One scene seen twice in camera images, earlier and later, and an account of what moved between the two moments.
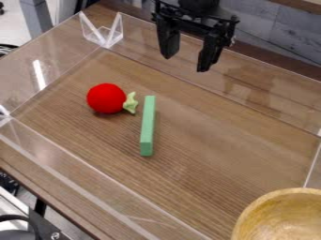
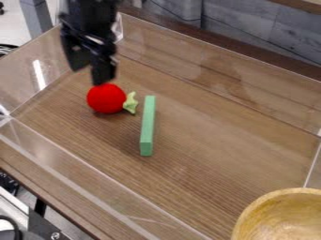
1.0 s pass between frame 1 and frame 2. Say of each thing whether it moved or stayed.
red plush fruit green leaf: stayed
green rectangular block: stayed
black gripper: moved
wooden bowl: stayed
